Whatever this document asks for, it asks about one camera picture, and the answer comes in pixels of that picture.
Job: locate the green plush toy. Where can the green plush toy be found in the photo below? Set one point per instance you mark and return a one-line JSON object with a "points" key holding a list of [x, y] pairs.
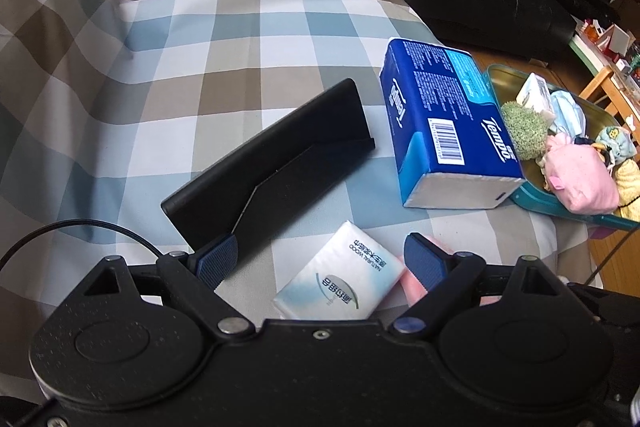
{"points": [[525, 129]]}

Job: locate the white box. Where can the white box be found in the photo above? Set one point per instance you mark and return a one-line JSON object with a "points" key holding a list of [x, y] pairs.
{"points": [[620, 38]]}

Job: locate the yellow soft cloth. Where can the yellow soft cloth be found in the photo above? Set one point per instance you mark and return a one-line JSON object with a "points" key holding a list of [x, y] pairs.
{"points": [[630, 187]]}

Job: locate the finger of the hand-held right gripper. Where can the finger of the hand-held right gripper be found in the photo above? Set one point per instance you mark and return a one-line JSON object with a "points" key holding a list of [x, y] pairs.
{"points": [[600, 302]]}

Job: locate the small white tissue pack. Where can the small white tissue pack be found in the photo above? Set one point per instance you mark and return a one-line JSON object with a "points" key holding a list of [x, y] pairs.
{"points": [[535, 99]]}

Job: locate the pink plush toy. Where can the pink plush toy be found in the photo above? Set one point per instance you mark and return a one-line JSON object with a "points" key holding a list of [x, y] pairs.
{"points": [[580, 179]]}

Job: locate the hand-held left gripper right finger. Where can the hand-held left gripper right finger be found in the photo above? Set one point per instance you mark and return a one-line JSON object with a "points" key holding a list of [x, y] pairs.
{"points": [[425, 262]]}

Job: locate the pink soft packet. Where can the pink soft packet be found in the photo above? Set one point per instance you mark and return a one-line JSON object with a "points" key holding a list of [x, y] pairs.
{"points": [[415, 284]]}

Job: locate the wooden chair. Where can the wooden chair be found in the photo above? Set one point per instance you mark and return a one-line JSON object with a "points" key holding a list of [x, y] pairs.
{"points": [[612, 94]]}

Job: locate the light blue face mask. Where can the light blue face mask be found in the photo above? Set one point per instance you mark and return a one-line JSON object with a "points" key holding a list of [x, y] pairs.
{"points": [[567, 114]]}

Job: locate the pale blue plush toy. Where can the pale blue plush toy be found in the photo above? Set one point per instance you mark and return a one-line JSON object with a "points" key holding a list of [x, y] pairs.
{"points": [[612, 144]]}

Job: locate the table with green edge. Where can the table with green edge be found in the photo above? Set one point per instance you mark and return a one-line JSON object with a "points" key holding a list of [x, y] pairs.
{"points": [[600, 52]]}

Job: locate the teal and gold tin tray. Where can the teal and gold tin tray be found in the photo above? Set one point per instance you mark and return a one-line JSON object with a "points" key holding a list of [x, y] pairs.
{"points": [[545, 202]]}

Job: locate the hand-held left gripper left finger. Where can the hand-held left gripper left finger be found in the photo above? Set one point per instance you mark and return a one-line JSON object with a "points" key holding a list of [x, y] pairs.
{"points": [[217, 259]]}

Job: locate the checked blanket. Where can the checked blanket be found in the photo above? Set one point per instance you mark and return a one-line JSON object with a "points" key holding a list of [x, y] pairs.
{"points": [[150, 72]]}

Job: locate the black folding case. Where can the black folding case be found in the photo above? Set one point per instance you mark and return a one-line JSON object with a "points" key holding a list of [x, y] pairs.
{"points": [[270, 167]]}

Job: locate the white pocket tissue pack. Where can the white pocket tissue pack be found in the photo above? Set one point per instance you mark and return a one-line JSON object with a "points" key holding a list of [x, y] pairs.
{"points": [[340, 279]]}

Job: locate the blue tissue pack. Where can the blue tissue pack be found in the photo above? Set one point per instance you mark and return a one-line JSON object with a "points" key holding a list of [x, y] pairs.
{"points": [[440, 127]]}

